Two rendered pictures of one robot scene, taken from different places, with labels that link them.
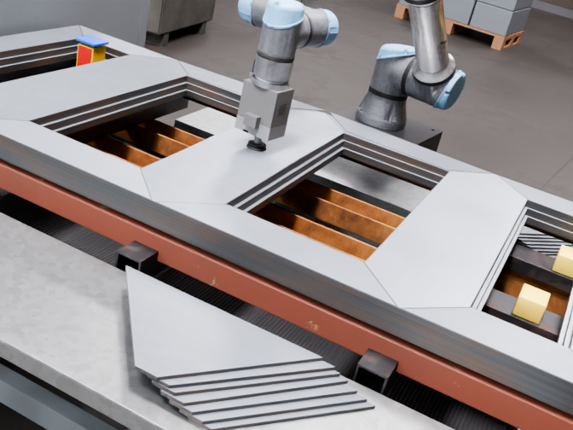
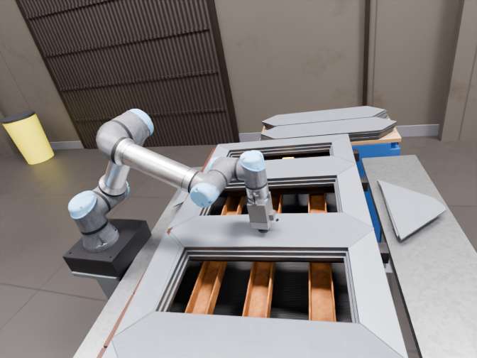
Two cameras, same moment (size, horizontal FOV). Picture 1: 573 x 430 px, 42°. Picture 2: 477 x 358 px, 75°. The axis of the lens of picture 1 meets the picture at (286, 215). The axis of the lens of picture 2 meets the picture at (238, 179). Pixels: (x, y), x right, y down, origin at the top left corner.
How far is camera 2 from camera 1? 1.86 m
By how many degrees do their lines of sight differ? 81
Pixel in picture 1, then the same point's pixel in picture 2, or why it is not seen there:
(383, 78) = (99, 217)
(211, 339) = (408, 203)
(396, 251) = (317, 172)
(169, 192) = (358, 228)
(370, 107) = (108, 236)
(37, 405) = not seen: outside the picture
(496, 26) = not seen: outside the picture
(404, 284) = (339, 165)
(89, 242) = not seen: outside the picture
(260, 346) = (395, 194)
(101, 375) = (451, 226)
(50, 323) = (450, 250)
